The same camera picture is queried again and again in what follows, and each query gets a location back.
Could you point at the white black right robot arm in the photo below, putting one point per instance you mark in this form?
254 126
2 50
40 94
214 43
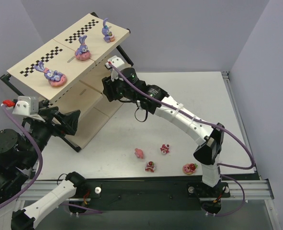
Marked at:
157 101

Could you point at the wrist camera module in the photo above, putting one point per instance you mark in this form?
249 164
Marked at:
115 62
25 106

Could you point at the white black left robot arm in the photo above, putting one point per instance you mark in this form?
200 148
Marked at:
21 161

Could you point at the purple bunny holding cupcake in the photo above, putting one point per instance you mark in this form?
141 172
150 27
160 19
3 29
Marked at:
107 34

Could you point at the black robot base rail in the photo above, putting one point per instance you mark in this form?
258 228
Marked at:
176 193

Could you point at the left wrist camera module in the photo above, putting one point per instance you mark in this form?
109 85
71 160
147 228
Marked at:
25 106

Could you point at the pink lying figure toy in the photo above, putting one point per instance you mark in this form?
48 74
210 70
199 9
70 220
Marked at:
139 153

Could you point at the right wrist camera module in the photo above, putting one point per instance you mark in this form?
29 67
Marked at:
115 62

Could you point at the strawberry cake slice toy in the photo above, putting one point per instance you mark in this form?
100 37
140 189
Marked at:
150 166

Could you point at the pink bear strawberry donut toy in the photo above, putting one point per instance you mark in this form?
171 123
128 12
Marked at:
189 168

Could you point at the aluminium table frame rail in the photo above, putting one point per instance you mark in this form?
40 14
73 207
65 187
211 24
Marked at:
254 190

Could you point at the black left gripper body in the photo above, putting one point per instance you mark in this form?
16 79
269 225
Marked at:
57 120

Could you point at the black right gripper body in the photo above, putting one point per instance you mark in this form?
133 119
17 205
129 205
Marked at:
108 86

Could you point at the pink bear red cake toy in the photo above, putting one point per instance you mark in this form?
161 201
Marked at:
165 149

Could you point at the beige three-tier shelf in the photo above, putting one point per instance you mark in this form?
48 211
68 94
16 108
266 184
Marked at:
84 89

